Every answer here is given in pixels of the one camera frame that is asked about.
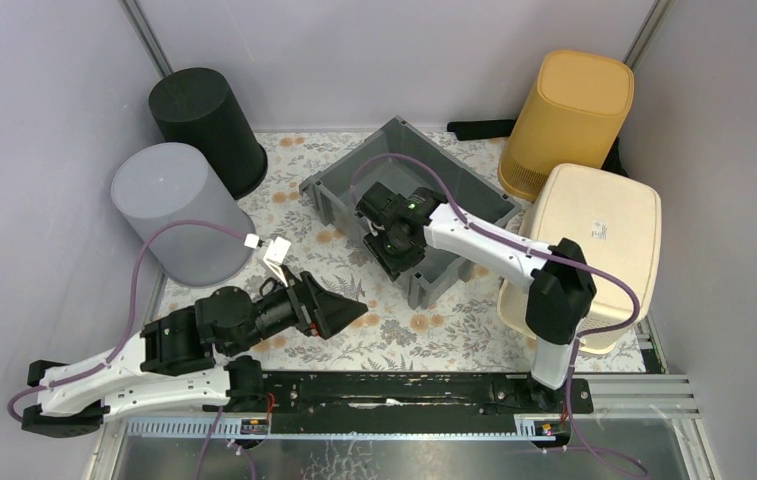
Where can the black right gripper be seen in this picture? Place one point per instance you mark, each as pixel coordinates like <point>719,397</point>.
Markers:
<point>390,265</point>

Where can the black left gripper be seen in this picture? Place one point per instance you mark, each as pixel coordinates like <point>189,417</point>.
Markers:
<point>310,305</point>

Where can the grey plastic crate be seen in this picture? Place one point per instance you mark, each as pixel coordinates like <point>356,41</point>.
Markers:
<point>329,190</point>

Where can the grey round plastic bin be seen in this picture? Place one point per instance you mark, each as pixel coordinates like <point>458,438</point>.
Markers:
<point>170,182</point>

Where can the cream perforated plastic basket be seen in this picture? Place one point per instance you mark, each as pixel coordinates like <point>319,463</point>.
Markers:
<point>617,222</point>

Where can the yellow slatted waste basket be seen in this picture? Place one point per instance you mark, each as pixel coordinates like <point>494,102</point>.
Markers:
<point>573,112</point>

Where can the black ribbed waste bin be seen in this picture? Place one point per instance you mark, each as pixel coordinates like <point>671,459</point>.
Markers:
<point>197,106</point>

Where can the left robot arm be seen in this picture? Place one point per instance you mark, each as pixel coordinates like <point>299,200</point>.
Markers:
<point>196,356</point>

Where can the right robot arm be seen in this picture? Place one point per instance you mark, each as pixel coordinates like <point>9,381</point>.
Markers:
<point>559,288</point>

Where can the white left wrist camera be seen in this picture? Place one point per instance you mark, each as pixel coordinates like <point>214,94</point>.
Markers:
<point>273,256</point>

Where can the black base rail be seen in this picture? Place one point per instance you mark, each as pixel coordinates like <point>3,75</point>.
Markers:
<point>401,403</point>

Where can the right aluminium frame post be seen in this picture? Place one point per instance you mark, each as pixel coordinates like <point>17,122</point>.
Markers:
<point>654,19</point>

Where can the aluminium frame post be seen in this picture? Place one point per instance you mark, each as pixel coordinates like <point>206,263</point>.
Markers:
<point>654,19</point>
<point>146,34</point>

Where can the left aluminium frame post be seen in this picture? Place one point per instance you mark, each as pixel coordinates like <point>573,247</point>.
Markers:
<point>146,34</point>

